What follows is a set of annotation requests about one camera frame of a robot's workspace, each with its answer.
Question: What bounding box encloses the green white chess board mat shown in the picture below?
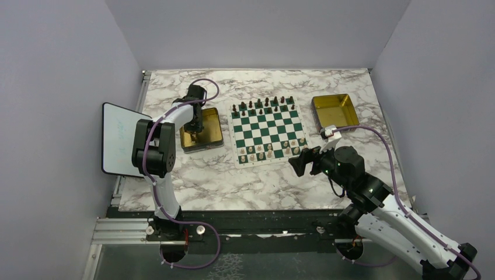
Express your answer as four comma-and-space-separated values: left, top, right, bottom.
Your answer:
226, 96, 309, 169

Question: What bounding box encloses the empty gold tin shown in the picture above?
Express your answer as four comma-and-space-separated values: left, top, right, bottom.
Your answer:
311, 94, 360, 132

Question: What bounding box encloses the small whiteboard with black frame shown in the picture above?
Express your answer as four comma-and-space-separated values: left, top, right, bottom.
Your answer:
101, 102, 151, 177

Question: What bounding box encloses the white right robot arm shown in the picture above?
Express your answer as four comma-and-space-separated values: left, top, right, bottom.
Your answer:
289, 146, 477, 279

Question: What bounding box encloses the gold tin with white pieces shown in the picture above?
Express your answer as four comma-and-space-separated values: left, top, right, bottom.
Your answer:
180, 107, 224, 153

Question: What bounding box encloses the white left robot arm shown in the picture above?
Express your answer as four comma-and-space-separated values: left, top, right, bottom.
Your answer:
131, 83, 207, 240

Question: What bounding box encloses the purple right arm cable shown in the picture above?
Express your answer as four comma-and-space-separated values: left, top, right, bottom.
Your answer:
332, 124, 482, 280

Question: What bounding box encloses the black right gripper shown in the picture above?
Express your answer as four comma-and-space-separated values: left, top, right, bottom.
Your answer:
289, 139, 351, 190

